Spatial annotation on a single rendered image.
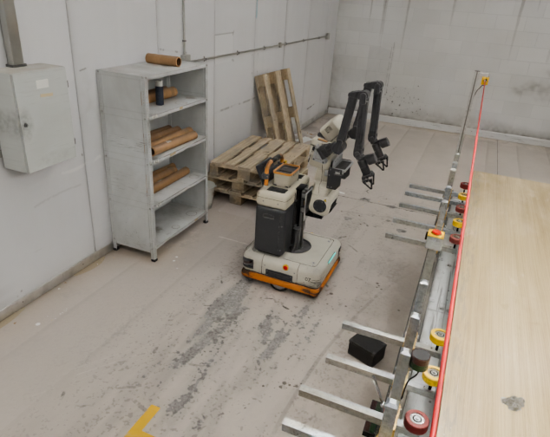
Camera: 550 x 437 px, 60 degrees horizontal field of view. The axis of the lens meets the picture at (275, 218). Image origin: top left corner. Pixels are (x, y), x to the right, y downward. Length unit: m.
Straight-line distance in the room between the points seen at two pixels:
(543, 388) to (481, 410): 0.30
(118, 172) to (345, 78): 6.37
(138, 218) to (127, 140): 0.66
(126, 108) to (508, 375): 3.03
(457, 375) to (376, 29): 8.00
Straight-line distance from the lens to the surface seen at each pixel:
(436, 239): 2.25
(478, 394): 1.97
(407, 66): 9.38
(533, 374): 2.16
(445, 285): 3.08
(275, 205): 3.53
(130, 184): 4.03
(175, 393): 3.03
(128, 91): 3.78
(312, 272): 3.63
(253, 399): 2.98
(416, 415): 1.80
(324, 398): 1.83
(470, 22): 9.25
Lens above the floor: 2.17
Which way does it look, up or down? 26 degrees down
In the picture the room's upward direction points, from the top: 4 degrees clockwise
